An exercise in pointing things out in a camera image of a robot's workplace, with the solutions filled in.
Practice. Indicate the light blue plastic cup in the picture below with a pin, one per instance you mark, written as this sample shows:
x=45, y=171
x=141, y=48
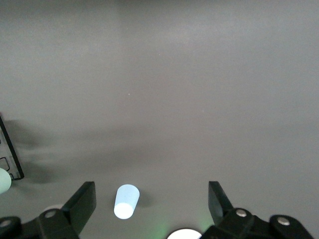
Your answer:
x=125, y=203

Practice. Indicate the pale green plastic cup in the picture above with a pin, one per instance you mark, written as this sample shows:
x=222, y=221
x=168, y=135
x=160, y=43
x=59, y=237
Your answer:
x=4, y=181

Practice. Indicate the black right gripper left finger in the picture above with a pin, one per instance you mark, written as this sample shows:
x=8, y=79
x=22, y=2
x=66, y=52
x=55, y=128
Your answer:
x=74, y=211

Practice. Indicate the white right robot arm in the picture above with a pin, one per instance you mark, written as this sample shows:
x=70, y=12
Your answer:
x=184, y=234

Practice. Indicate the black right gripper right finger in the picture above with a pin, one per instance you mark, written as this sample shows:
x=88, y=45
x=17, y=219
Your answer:
x=224, y=219

